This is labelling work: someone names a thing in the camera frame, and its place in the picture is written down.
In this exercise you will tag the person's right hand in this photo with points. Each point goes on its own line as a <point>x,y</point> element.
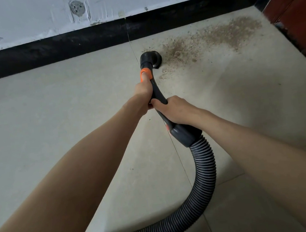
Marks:
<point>179,110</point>

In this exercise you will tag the person's left hand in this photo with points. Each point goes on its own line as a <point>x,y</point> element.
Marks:
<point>143,93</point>

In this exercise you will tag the brown sawdust dirt patch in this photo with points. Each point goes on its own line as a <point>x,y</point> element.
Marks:
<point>210,39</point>

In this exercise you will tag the person's right forearm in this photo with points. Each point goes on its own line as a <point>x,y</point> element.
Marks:
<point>274,161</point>

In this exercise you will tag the person's left forearm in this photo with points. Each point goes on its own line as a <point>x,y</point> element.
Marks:
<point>63,196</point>

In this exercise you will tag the tiled floor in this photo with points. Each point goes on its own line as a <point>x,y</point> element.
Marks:
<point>43,116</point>

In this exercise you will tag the dark red wooden panel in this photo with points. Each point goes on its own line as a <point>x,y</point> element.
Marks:
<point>298,10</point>

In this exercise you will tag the round grey wall outlet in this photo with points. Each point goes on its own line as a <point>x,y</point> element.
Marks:
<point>77,8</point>

